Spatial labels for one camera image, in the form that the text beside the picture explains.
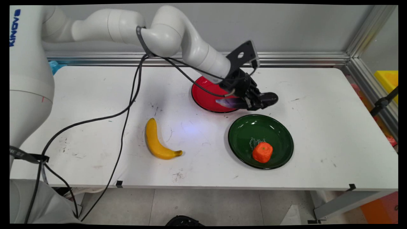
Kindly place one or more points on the grey table leg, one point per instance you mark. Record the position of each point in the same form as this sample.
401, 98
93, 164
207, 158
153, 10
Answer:
346, 203

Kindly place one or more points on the yellow toy banana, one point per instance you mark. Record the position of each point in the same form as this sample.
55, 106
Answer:
152, 140

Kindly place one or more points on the green round plate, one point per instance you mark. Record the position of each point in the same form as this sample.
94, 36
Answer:
251, 127

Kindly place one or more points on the purple toy eggplant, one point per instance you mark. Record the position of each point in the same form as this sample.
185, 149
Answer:
229, 102

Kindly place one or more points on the red round plate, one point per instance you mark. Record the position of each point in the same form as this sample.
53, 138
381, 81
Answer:
206, 95

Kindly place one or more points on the horizontal aluminium frame rail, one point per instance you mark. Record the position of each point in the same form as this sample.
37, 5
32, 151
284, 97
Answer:
286, 58

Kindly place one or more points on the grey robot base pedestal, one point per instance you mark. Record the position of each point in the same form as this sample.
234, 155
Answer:
47, 203

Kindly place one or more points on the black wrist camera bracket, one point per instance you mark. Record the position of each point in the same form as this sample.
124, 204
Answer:
246, 51

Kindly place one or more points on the red small item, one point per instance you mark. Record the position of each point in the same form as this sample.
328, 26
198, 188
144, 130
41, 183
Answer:
391, 140

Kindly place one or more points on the black round floor object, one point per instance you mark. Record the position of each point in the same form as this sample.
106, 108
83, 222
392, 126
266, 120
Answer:
182, 221

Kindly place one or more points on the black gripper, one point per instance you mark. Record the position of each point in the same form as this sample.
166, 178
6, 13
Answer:
238, 81

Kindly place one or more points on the orange box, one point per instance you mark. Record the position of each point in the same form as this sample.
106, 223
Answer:
381, 208

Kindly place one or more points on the black tape piece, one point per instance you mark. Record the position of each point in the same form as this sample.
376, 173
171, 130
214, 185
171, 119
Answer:
119, 183
351, 187

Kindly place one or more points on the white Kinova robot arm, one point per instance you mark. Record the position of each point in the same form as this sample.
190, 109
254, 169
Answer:
31, 63

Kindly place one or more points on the blue plastic item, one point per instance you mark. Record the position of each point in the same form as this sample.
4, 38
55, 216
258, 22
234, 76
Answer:
54, 66

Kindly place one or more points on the upright aluminium frame post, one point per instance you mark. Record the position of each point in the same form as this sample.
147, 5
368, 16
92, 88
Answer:
370, 30

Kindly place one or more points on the orange fruit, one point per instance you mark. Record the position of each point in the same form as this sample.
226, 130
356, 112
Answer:
262, 152

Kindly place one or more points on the yellow plastic box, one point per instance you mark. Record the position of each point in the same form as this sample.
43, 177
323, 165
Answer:
388, 81

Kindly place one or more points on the slanted aluminium frame rail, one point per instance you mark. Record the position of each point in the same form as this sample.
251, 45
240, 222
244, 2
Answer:
372, 95

